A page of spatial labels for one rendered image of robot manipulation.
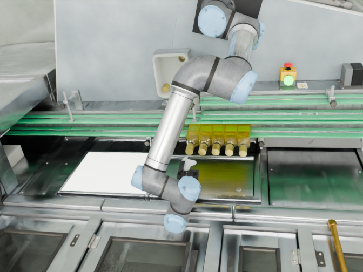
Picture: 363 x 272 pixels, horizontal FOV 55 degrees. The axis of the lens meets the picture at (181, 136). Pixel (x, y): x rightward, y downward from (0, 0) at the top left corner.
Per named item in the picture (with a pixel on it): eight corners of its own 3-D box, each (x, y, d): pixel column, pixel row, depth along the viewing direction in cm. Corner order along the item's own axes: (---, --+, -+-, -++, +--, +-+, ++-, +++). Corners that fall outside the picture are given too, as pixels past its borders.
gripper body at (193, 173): (201, 183, 139) (196, 204, 129) (179, 183, 141) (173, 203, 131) (199, 168, 135) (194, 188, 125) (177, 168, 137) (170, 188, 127)
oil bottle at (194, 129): (193, 125, 179) (186, 148, 161) (192, 115, 176) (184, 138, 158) (203, 125, 177) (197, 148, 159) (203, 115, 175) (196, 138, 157)
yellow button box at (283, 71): (279, 80, 172) (280, 86, 165) (280, 65, 168) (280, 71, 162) (294, 80, 170) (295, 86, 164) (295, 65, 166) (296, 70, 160)
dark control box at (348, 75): (339, 79, 166) (343, 86, 159) (342, 62, 162) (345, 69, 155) (358, 78, 164) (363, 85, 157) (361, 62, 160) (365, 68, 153)
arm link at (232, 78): (234, 5, 145) (212, 66, 104) (268, 18, 145) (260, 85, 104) (223, 31, 153) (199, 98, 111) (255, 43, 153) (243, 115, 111)
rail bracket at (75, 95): (81, 106, 196) (63, 126, 177) (74, 77, 188) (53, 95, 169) (89, 106, 195) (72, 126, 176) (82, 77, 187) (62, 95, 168)
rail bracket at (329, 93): (323, 94, 158) (328, 107, 147) (324, 78, 155) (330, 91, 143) (333, 94, 157) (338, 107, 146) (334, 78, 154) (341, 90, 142)
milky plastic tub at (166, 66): (161, 90, 186) (158, 97, 178) (155, 49, 174) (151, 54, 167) (194, 90, 182) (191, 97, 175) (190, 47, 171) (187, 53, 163)
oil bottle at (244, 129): (239, 126, 174) (236, 150, 156) (239, 116, 171) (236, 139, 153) (250, 126, 173) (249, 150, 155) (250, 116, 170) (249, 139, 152)
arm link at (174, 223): (189, 222, 113) (181, 238, 118) (194, 199, 122) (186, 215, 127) (166, 213, 113) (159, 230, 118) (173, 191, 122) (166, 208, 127)
